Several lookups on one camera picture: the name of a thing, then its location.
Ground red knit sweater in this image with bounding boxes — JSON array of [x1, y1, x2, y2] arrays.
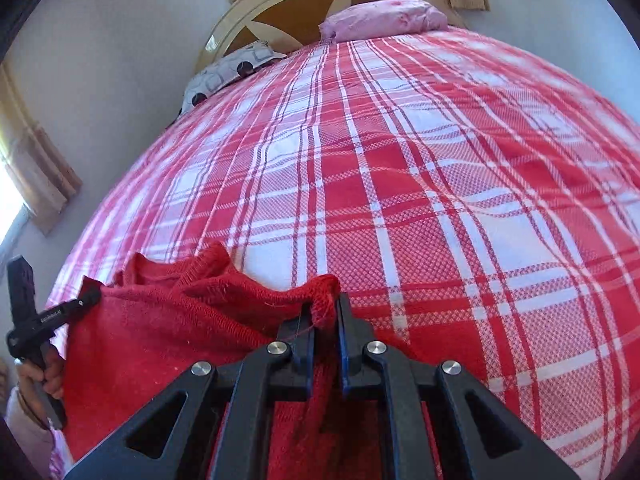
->
[[62, 242, 444, 480]]

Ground person's left hand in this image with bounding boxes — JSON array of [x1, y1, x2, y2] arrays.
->
[[16, 344, 65, 428]]

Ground beige curtain side window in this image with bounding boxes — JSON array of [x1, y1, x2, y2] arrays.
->
[[1, 64, 82, 235]]

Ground red white plaid bedspread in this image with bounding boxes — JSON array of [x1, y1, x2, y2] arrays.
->
[[50, 28, 639, 479]]

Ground grey patterned pillow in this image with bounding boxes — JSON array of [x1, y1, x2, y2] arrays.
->
[[180, 41, 286, 115]]

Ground pink pillow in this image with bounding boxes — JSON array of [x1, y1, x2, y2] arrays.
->
[[319, 0, 448, 44]]

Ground cream wooden headboard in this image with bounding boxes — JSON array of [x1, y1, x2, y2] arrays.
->
[[195, 0, 465, 72]]

